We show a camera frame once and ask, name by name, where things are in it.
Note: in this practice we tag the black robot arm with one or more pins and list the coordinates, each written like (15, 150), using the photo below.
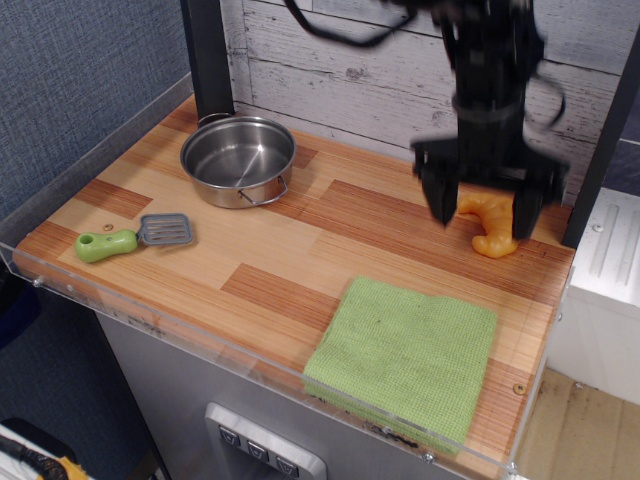
(494, 49)

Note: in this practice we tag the orange plastic toy croissant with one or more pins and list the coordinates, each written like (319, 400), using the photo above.
(495, 213)

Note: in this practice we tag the small stainless steel pot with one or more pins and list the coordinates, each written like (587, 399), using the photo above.
(239, 162)

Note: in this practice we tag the white ribbed side unit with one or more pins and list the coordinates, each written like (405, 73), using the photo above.
(596, 339)

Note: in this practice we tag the dark grey left post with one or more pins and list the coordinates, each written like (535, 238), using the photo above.
(207, 51)

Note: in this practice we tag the green folded cloth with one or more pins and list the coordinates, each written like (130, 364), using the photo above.
(406, 361)

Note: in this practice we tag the dark grey post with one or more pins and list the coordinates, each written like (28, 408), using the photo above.
(605, 148)
(207, 51)

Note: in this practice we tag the silver dispenser button panel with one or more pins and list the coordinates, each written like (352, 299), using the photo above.
(263, 445)

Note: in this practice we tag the green handled grey toy spatula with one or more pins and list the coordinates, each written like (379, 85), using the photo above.
(166, 229)

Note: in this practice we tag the clear acrylic table guard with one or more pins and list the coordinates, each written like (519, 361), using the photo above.
(256, 289)

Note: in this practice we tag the dark grey right post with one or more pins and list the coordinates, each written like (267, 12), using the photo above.
(605, 148)

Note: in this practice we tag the grey toy appliance front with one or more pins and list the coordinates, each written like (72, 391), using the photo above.
(173, 387)

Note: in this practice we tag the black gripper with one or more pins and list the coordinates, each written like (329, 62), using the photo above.
(489, 149)

